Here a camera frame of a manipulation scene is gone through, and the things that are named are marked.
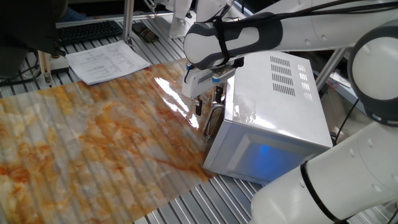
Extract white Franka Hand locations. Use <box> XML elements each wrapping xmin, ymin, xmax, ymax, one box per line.
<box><xmin>182</xmin><ymin>63</ymin><xmax>236</xmax><ymax>117</ymax></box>

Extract black glass microwave door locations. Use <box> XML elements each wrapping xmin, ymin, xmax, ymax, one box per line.
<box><xmin>203</xmin><ymin>83</ymin><xmax>231</xmax><ymax>139</ymax></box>

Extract silver microwave oven body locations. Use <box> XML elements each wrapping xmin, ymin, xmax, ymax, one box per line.
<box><xmin>201</xmin><ymin>51</ymin><xmax>333</xmax><ymax>187</ymax></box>

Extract white background device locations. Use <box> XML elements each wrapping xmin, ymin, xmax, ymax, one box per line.
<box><xmin>167</xmin><ymin>0</ymin><xmax>194</xmax><ymax>40</ymax></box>

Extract black smartphone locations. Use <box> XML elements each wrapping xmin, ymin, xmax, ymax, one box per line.
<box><xmin>132</xmin><ymin>22</ymin><xmax>160</xmax><ymax>44</ymax></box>

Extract printed white paper sheets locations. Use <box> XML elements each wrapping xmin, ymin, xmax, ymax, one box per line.
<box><xmin>65</xmin><ymin>40</ymin><xmax>152</xmax><ymax>86</ymax></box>

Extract orange marble pattern mat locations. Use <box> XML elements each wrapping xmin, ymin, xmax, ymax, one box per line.
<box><xmin>0</xmin><ymin>58</ymin><xmax>228</xmax><ymax>224</ymax></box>

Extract slanted aluminium strut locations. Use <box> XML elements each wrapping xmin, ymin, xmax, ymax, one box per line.
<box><xmin>315</xmin><ymin>48</ymin><xmax>348</xmax><ymax>91</ymax></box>

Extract black computer keyboard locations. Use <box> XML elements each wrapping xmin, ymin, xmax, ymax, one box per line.
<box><xmin>57</xmin><ymin>20</ymin><xmax>124</xmax><ymax>46</ymax></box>

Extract white emergency stop box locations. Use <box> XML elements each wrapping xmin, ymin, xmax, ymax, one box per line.
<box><xmin>49</xmin><ymin>54</ymin><xmax>70</xmax><ymax>75</ymax></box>

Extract blue fabric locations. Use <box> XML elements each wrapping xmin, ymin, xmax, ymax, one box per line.
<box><xmin>58</xmin><ymin>7</ymin><xmax>90</xmax><ymax>23</ymax></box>

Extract black monitor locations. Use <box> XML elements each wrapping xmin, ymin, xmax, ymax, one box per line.
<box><xmin>0</xmin><ymin>0</ymin><xmax>68</xmax><ymax>78</ymax></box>

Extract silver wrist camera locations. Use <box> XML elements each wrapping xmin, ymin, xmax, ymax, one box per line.
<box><xmin>211</xmin><ymin>67</ymin><xmax>237</xmax><ymax>83</ymax></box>

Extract aluminium frame post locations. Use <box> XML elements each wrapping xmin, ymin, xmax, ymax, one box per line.
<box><xmin>122</xmin><ymin>0</ymin><xmax>136</xmax><ymax>47</ymax></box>

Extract black camera cable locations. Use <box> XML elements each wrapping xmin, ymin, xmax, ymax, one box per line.
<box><xmin>214</xmin><ymin>0</ymin><xmax>398</xmax><ymax>24</ymax></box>

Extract aluminium frame rail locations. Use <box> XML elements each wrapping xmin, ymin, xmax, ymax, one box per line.
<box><xmin>55</xmin><ymin>11</ymin><xmax>175</xmax><ymax>29</ymax></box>

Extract light wooden bracket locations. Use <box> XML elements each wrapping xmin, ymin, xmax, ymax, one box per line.
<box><xmin>37</xmin><ymin>50</ymin><xmax>53</xmax><ymax>86</ymax></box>

